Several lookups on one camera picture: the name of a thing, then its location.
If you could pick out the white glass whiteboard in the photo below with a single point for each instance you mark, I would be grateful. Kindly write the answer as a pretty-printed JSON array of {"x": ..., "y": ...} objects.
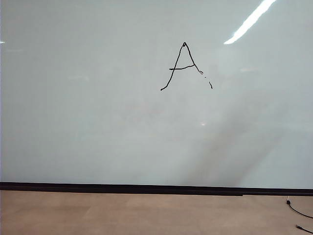
[{"x": 97, "y": 110}]

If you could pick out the black whiteboard pen tray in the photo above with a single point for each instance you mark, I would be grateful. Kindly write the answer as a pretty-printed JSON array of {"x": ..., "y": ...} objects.
[{"x": 146, "y": 192}]

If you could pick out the black whiteboard bottom frame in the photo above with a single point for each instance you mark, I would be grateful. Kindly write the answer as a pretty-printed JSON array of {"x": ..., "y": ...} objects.
[{"x": 281, "y": 191}]

